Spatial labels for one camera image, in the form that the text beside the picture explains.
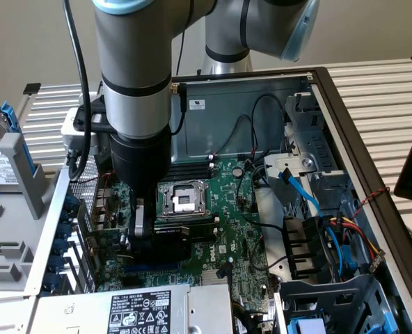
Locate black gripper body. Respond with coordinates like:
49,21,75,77
109,126,173,202

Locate green graphics card black fan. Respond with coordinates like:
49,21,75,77
76,199,193,276

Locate blue expansion slot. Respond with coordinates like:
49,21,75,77
123,261,183,274

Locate black RAM slot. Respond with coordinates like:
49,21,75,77
168,169,213,178
170,166,212,174
164,173,213,182
156,216,221,229
171,161,212,170

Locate silver power supply unit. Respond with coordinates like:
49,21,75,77
27,283,235,334

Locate blue card latch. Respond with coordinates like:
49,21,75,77
64,194,81,215
56,222,75,241
43,273,61,292
51,238,70,257
49,255,68,274

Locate silver chipset heat sink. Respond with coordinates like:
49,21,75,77
201,269,230,287

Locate green Dell motherboard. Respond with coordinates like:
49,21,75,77
93,158,280,316

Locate grey parts rack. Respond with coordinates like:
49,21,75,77
0,133,60,297

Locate open PC case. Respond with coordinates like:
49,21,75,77
24,65,412,334

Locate silver metal disk bay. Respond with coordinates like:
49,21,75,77
263,91,354,196

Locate grey blue drive cage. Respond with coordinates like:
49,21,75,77
273,273,412,334

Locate thin red wire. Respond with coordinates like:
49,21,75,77
76,171,116,217

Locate CPU socket metal frame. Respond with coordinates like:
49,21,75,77
156,180,211,221

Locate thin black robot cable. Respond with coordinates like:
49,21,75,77
168,29,190,138

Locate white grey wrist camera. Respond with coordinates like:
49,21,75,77
60,106,101,156

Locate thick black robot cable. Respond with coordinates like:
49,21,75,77
62,0,93,182

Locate black motherboard cable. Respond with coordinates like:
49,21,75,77
236,165,285,233

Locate long black case wire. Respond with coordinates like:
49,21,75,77
214,93,286,158

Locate blue SATA wire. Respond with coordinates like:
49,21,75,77
278,168,358,280

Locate yellow red black power wires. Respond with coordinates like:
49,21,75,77
330,212,387,275

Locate red black twisted wire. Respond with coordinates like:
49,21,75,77
351,186,391,221

